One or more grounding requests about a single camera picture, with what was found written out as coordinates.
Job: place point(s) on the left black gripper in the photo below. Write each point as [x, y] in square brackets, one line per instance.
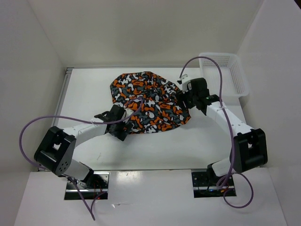
[121, 134]

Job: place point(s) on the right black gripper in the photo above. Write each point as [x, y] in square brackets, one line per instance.
[182, 97]

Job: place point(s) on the orange camouflage shorts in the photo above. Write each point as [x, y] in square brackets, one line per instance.
[160, 111]

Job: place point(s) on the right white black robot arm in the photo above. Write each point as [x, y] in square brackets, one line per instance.
[248, 145]

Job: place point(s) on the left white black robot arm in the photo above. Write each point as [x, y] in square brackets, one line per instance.
[55, 152]

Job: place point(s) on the white perforated plastic basket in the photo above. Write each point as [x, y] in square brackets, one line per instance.
[224, 70]

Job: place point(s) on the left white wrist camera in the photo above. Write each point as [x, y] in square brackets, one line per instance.
[128, 112]

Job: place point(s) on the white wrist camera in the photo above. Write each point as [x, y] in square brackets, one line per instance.
[128, 112]
[185, 82]

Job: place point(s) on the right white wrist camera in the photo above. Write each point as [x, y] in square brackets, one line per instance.
[185, 82]

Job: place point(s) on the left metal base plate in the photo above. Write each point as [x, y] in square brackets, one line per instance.
[98, 188]

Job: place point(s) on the metal base plate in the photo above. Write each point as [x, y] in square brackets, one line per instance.
[203, 187]
[98, 188]

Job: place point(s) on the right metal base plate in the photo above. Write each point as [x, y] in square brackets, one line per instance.
[203, 187]

